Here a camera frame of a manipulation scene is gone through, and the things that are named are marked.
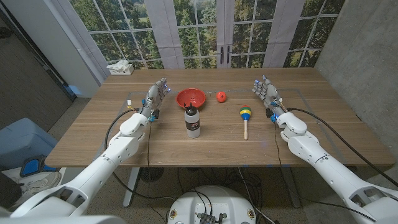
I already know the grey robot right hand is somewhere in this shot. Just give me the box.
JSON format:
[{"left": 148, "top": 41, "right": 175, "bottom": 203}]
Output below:
[{"left": 251, "top": 74, "right": 285, "bottom": 118}]

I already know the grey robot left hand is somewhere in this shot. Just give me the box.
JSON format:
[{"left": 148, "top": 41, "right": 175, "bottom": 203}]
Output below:
[{"left": 141, "top": 77, "right": 172, "bottom": 121}]

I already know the oil cruet with black nozzle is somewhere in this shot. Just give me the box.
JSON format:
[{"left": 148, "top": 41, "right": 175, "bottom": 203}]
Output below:
[{"left": 183, "top": 102, "right": 201, "bottom": 139}]

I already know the colourful wooden maraca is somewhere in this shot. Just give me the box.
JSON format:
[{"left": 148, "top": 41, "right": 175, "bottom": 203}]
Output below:
[{"left": 239, "top": 105, "right": 252, "bottom": 141}]

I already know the red bowl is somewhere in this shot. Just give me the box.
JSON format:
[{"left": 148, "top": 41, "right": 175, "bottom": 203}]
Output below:
[{"left": 175, "top": 88, "right": 207, "bottom": 110}]

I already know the white tissue box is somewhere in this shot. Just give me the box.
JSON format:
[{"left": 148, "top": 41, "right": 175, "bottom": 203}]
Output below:
[{"left": 106, "top": 60, "right": 135, "bottom": 76}]

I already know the black round floor fan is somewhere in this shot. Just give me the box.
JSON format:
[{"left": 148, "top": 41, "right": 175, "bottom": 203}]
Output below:
[{"left": 139, "top": 167, "right": 165, "bottom": 183}]

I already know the printed window backdrop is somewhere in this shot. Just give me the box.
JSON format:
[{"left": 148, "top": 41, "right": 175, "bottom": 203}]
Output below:
[{"left": 51, "top": 0, "right": 346, "bottom": 85}]

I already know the white table leg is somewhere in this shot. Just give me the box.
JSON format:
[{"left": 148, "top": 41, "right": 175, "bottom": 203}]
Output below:
[{"left": 123, "top": 167, "right": 141, "bottom": 208}]

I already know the grey table leg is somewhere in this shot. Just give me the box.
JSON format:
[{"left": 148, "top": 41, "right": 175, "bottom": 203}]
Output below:
[{"left": 281, "top": 167, "right": 302, "bottom": 208}]

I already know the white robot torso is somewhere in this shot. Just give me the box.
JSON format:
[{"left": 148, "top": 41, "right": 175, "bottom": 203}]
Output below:
[{"left": 167, "top": 185, "right": 257, "bottom": 224}]

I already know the blue plastic bin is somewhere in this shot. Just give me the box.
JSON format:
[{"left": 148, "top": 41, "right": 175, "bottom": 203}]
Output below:
[{"left": 0, "top": 117, "right": 58, "bottom": 170}]

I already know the blue and black pad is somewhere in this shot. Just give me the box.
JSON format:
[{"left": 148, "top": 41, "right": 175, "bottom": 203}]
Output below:
[{"left": 19, "top": 154, "right": 58, "bottom": 178}]

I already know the white sneaker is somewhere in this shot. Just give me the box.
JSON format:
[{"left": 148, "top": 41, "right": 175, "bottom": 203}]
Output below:
[{"left": 12, "top": 171, "right": 62, "bottom": 200}]

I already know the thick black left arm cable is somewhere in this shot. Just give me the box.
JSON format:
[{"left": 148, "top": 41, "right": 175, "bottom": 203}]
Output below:
[{"left": 104, "top": 107, "right": 177, "bottom": 202}]

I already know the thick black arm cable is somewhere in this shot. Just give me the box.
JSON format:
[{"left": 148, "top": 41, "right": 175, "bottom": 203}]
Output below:
[
  {"left": 285, "top": 107, "right": 398, "bottom": 187},
  {"left": 104, "top": 107, "right": 177, "bottom": 202}
]

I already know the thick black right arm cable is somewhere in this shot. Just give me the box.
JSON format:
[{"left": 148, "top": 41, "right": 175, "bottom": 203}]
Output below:
[{"left": 285, "top": 107, "right": 398, "bottom": 187}]

